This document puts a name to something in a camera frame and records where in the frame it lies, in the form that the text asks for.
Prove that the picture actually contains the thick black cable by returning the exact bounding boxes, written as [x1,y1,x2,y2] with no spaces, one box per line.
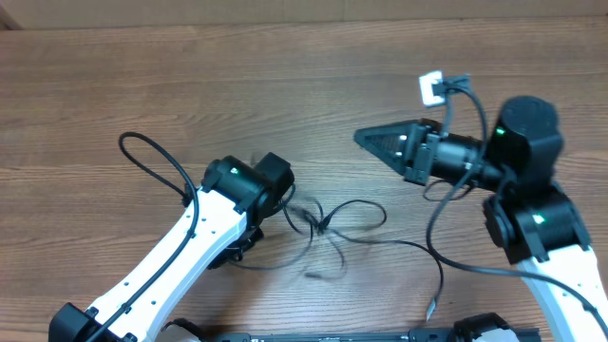
[227,182,389,281]

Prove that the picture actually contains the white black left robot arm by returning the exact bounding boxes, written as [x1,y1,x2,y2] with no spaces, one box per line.
[48,153,295,342]

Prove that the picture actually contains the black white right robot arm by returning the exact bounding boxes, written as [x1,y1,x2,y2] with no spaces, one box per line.
[353,95,607,341]

